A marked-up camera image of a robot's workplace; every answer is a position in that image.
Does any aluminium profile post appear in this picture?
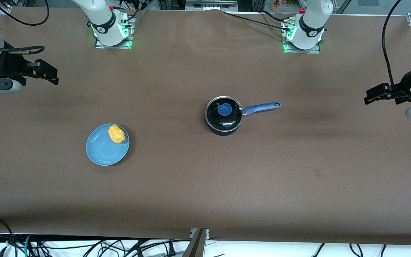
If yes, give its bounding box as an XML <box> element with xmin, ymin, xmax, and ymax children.
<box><xmin>182</xmin><ymin>228</ymin><xmax>209</xmax><ymax>257</ymax></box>

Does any short black base cable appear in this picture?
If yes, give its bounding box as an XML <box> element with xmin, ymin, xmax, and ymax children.
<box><xmin>261</xmin><ymin>10</ymin><xmax>286</xmax><ymax>22</ymax></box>

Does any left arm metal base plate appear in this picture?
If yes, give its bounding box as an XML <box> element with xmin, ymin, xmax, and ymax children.
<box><xmin>283</xmin><ymin>20</ymin><xmax>321</xmax><ymax>54</ymax></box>

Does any brown table cover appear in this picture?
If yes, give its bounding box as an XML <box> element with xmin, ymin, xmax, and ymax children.
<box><xmin>0</xmin><ymin>6</ymin><xmax>411</xmax><ymax>247</ymax></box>

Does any yellow potato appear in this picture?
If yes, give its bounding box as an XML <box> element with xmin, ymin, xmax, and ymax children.
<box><xmin>108</xmin><ymin>125</ymin><xmax>126</xmax><ymax>144</ymax></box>

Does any long black base cable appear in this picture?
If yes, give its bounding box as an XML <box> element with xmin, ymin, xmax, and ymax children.
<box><xmin>223</xmin><ymin>11</ymin><xmax>289</xmax><ymax>29</ymax></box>

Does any grey metal frame rail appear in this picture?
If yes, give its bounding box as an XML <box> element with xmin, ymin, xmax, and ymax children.
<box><xmin>185</xmin><ymin>0</ymin><xmax>239</xmax><ymax>12</ymax></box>

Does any blue round plate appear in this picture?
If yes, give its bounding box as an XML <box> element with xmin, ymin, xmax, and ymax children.
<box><xmin>86</xmin><ymin>124</ymin><xmax>130</xmax><ymax>166</ymax></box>

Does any glass lid with blue knob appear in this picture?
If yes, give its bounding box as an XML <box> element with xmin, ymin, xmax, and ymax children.
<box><xmin>205</xmin><ymin>96</ymin><xmax>244</xmax><ymax>130</ymax></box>

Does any dark pot with blue handle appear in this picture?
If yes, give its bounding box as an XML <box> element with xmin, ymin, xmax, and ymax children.
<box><xmin>205</xmin><ymin>96</ymin><xmax>282</xmax><ymax>136</ymax></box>

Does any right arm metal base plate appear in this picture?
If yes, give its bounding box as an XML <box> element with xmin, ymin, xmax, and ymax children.
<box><xmin>95</xmin><ymin>14</ymin><xmax>133</xmax><ymax>49</ymax></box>

